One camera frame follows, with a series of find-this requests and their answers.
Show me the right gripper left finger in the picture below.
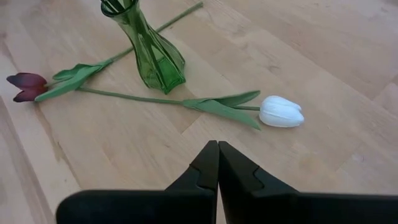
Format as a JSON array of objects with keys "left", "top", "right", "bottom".
[{"left": 55, "top": 139, "right": 220, "bottom": 224}]

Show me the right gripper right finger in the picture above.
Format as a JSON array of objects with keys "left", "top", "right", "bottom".
[{"left": 218, "top": 141, "right": 398, "bottom": 224}]

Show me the dark red tulip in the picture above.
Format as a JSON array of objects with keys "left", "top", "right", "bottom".
[{"left": 6, "top": 1, "right": 205, "bottom": 103}]

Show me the green glass vase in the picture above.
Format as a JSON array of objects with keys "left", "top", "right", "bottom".
[{"left": 99, "top": 0, "right": 187, "bottom": 95}]

